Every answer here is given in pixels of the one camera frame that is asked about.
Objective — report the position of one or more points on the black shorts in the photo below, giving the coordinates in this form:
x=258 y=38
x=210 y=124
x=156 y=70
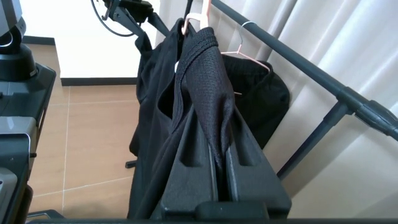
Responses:
x=261 y=99

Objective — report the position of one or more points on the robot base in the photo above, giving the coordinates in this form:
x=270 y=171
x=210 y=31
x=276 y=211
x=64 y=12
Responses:
x=18 y=109

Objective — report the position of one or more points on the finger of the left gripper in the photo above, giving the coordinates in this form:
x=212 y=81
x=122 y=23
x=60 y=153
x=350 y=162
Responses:
x=159 y=25
x=130 y=23

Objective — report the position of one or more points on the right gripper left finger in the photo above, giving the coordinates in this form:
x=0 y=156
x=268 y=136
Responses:
x=189 y=186

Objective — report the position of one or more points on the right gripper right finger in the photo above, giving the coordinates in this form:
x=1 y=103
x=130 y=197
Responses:
x=255 y=183

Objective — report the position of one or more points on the black garment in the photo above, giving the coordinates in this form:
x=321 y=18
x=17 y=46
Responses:
x=205 y=93

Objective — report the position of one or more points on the black clothes rack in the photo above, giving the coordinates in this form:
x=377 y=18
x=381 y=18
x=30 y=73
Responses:
x=311 y=74

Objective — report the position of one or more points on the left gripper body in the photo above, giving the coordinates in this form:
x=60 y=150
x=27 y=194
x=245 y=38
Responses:
x=133 y=7

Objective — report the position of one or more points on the pink clothes hanger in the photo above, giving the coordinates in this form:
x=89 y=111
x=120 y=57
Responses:
x=203 y=15
x=248 y=57

